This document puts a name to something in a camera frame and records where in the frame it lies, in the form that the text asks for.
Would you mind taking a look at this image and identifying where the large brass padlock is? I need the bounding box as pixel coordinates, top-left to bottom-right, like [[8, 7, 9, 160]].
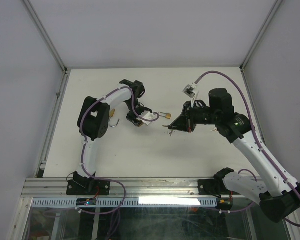
[[108, 109, 121, 128]]

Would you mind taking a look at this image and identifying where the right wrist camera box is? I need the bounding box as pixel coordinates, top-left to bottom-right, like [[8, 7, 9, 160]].
[[182, 82, 199, 107]]

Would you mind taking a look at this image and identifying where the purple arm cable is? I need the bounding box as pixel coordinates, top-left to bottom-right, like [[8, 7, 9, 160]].
[[78, 86, 161, 216], [194, 71, 300, 228]]

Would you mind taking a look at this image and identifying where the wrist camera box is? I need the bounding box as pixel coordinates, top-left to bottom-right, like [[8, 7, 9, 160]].
[[140, 111, 157, 126], [182, 82, 199, 107]]

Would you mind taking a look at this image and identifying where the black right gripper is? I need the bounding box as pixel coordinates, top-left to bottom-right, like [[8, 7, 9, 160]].
[[169, 100, 220, 133]]

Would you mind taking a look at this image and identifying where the slotted cable duct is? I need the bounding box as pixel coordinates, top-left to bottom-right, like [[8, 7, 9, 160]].
[[32, 196, 217, 209]]

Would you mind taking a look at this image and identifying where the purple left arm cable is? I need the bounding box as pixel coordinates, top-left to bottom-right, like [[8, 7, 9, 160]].
[[78, 86, 161, 216]]

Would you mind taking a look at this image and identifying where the small brass padlock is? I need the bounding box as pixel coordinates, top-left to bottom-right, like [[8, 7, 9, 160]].
[[158, 112, 172, 119]]

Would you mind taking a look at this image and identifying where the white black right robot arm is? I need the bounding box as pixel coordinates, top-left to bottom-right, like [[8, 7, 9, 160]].
[[168, 85, 300, 223]]

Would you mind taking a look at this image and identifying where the aluminium frame post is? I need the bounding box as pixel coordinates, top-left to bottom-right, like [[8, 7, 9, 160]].
[[21, 0, 68, 74], [239, 0, 285, 73]]

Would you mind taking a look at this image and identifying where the aluminium frame post left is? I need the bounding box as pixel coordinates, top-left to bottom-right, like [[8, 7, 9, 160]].
[[21, 0, 68, 74]]

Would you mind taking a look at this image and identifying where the aluminium frame post right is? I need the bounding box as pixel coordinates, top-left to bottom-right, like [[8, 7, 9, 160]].
[[239, 0, 285, 73]]

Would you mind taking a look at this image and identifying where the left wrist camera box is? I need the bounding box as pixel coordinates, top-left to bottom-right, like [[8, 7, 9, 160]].
[[140, 111, 157, 126]]

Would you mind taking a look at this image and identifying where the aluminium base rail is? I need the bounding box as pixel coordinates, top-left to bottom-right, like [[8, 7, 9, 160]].
[[21, 177, 216, 198]]

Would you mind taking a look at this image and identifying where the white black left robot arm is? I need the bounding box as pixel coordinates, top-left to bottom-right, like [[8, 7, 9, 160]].
[[66, 79, 154, 196]]

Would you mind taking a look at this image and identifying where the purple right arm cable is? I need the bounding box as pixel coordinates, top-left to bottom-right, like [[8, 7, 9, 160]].
[[194, 71, 300, 228]]

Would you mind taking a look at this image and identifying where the silver key pair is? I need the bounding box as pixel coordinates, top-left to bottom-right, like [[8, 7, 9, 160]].
[[163, 125, 176, 137]]

